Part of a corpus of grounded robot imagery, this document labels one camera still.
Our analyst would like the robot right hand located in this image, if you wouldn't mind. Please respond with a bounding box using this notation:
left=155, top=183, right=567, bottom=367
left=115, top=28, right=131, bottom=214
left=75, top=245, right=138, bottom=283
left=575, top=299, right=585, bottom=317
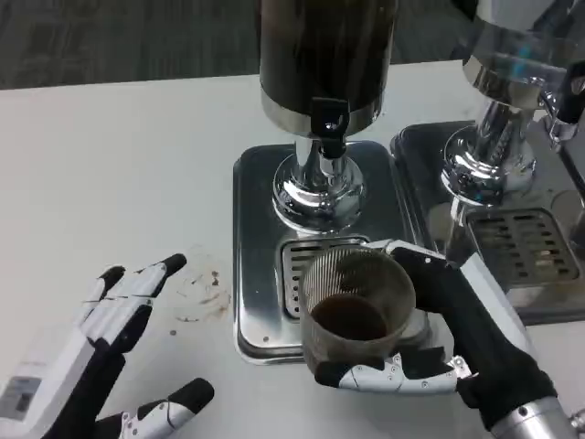
left=314, top=237, right=558, bottom=434

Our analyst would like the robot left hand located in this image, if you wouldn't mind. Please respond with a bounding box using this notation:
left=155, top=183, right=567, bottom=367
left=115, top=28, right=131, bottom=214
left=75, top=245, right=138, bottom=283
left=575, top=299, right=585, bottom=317
left=0, top=253, right=216, bottom=439

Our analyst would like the clear ribbed glass cup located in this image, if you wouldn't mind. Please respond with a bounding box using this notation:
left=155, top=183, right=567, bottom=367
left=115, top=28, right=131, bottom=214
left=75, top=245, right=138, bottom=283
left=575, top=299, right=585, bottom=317
left=299, top=249, right=417, bottom=374

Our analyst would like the steel drip grid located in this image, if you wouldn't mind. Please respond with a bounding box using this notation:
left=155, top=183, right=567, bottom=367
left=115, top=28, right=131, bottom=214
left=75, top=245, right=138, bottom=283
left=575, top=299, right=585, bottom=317
left=465, top=208, right=581, bottom=284
left=278, top=235, right=372, bottom=321

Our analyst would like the steel dispenser base tray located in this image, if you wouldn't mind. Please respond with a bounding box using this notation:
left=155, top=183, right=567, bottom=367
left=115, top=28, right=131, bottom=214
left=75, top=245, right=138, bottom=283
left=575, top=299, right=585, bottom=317
left=232, top=141, right=433, bottom=366
left=389, top=121, right=585, bottom=326

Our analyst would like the black dispenser tap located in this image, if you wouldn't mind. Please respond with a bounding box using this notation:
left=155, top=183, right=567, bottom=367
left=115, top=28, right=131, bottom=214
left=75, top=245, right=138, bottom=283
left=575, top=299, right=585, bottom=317
left=546, top=61, right=585, bottom=152
left=312, top=97, right=349, bottom=177

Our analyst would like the clear tank drink dispenser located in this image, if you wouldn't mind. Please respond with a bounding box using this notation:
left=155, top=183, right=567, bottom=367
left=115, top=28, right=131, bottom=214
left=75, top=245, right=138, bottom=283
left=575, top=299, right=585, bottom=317
left=441, top=0, right=585, bottom=205

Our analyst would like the dark tank drink dispenser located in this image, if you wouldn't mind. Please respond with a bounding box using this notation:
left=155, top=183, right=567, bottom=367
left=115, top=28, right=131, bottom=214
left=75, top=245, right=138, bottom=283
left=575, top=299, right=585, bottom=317
left=258, top=0, right=398, bottom=232

